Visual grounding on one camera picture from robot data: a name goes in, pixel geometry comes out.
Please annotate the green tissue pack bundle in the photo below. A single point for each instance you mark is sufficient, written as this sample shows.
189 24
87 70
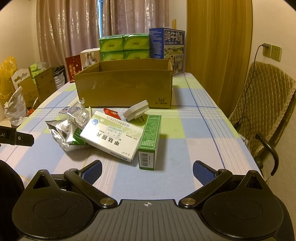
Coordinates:
124 46

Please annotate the red gold gift box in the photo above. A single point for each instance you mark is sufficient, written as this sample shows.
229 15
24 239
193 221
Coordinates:
72 69

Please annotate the desktop with checked tablecloth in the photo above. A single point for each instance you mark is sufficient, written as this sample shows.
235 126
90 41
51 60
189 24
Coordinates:
208 129

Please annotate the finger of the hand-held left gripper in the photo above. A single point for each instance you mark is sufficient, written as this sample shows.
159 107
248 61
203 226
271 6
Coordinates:
24 139

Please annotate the yellow plastic bag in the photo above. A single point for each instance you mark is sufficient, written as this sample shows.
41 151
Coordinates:
8 71

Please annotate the small square plastic container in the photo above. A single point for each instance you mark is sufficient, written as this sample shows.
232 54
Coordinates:
134 111

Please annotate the brown cardboard storage box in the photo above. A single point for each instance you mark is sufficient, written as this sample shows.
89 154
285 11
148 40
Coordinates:
44 85

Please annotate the wall socket plate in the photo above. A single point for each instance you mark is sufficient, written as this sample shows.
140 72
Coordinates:
267 51
276 53

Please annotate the white product box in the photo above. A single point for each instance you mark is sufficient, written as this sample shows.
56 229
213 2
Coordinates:
89 58

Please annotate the chair with quilted cover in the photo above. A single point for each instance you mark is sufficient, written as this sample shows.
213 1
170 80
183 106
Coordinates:
266 92

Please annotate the crumpled silver foil bag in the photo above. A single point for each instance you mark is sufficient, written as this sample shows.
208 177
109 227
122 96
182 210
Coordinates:
16 109

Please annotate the small red packet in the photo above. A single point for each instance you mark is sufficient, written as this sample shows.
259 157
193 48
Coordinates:
112 112

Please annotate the wooden pole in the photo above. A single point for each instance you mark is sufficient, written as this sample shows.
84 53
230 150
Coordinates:
174 24

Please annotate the yellow curtain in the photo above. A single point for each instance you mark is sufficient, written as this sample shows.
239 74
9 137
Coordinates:
219 46

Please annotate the pinkish patterned curtain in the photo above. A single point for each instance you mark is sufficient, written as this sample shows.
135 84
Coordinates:
69 27

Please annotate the blue milk carton case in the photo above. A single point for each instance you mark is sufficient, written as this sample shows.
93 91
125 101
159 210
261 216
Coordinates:
173 46

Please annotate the clear plastic packaging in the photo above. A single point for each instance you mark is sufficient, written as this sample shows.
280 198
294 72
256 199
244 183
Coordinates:
78 113

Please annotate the thin wooden stick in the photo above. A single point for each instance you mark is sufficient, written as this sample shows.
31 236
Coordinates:
34 103

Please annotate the white carved panel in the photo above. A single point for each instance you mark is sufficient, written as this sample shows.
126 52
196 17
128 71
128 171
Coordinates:
20 77

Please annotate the green tissue boxes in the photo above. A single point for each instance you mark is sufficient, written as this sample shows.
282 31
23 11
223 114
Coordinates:
37 69

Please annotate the green white ointment box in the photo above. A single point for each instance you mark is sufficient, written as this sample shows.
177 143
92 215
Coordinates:
150 132

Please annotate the white medicine box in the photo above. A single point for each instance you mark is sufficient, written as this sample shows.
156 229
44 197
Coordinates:
111 136

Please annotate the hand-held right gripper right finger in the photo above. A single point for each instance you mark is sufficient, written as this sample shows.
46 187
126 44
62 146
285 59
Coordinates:
202 172

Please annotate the silver foil pouch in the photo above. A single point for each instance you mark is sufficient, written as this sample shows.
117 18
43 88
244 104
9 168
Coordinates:
57 132

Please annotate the small orange object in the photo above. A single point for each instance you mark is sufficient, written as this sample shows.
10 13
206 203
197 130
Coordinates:
31 112

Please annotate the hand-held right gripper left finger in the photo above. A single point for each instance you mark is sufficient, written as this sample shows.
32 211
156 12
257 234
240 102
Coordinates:
93 171

